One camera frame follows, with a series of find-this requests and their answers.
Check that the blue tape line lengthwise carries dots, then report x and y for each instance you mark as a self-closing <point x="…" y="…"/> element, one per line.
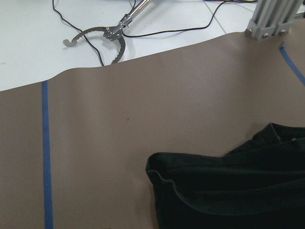
<point x="291" y="64"/>

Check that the brown paper table cover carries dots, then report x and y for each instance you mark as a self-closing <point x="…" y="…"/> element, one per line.
<point x="204" y="99"/>

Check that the black printed t-shirt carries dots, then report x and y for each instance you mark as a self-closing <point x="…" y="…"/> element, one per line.
<point x="258" y="185"/>

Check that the aluminium frame post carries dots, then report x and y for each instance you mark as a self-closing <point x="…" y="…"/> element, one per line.
<point x="272" y="18"/>

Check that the blue tape line crosswise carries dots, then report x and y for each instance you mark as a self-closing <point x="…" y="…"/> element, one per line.
<point x="47" y="186"/>

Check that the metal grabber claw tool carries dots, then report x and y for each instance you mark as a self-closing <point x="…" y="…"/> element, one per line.
<point x="112" y="33"/>

